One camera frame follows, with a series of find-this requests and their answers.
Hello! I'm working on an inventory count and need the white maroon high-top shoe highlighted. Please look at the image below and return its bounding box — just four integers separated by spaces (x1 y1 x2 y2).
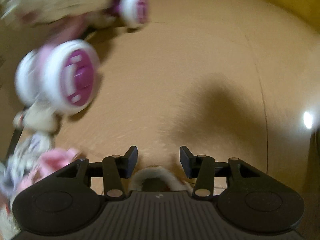
130 166 197 193

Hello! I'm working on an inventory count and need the pink white ride-on bike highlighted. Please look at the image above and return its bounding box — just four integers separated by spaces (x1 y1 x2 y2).
14 0 152 117

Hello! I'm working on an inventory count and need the pink knit shoe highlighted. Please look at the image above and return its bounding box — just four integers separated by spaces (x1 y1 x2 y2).
32 148 82 188

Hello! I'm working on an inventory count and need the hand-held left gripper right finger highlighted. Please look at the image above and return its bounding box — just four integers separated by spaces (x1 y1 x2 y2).
179 145 264 201

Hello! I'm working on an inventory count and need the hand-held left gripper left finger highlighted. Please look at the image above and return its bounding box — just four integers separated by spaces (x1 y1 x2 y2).
56 145 138 201

